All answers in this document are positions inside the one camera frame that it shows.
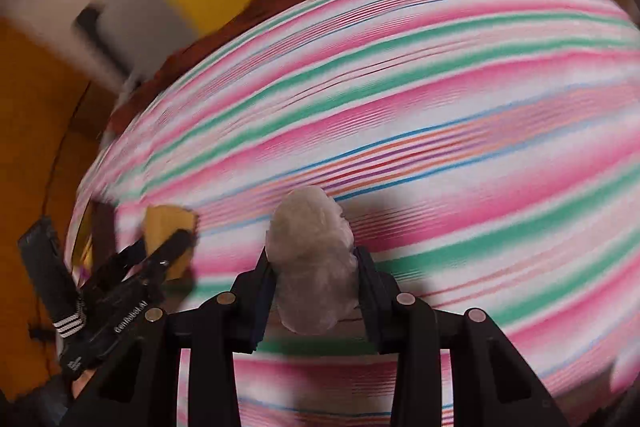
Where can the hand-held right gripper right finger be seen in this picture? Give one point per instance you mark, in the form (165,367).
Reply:
(367,292)

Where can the clear lump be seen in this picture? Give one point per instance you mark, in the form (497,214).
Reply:
(310,257)

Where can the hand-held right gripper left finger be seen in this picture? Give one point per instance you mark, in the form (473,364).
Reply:
(265,292)

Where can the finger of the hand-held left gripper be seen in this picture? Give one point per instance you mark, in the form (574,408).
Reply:
(172,247)
(117,263)

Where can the black striped bar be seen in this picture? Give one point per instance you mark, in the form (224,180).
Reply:
(47,262)

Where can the wooden wardrobe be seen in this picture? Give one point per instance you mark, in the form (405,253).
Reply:
(30,132)

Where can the striped tablecloth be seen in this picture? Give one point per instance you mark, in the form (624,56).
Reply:
(400,107)

